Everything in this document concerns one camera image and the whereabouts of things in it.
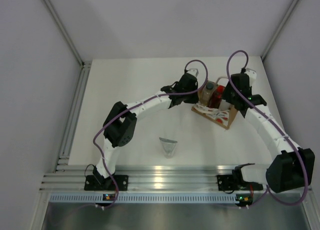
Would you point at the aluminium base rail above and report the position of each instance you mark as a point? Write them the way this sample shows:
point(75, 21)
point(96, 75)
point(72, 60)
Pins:
point(71, 178)

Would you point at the white bottle grey cap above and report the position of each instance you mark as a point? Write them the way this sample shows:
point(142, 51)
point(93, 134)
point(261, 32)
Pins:
point(224, 105)

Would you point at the burlap watermelon canvas bag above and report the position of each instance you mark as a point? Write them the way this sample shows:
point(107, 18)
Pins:
point(222, 118)

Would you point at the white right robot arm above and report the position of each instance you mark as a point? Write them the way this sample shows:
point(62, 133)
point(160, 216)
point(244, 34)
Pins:
point(291, 166)

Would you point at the clear silver tube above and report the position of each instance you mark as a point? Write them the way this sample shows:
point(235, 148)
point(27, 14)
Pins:
point(168, 146)

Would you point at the clear bottle grey cap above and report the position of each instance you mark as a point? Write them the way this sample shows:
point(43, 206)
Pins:
point(207, 92)

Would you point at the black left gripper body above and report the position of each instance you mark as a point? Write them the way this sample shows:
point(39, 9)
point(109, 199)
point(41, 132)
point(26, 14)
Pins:
point(190, 98)

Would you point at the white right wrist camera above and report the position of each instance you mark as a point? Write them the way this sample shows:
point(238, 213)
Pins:
point(252, 74)

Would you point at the aluminium frame post right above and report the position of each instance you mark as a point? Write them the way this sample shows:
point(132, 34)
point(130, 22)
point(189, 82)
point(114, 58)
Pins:
point(285, 17)

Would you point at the slotted grey cable duct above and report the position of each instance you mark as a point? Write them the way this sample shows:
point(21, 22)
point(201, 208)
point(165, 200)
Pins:
point(101, 198)

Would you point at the red liquid bottle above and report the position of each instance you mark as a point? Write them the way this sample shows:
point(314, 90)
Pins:
point(216, 97)

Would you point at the aluminium frame post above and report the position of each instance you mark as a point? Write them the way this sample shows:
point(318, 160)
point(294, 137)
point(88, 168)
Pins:
point(285, 17)
point(63, 31)

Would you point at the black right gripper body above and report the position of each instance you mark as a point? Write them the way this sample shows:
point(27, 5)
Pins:
point(229, 96)

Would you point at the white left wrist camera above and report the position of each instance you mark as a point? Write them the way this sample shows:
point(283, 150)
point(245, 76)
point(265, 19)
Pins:
point(192, 71)

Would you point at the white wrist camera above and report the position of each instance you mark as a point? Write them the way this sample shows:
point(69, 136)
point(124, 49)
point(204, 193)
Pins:
point(192, 71)
point(252, 74)

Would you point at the aluminium frame post left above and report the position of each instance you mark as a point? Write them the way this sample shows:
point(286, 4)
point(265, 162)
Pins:
point(63, 31)

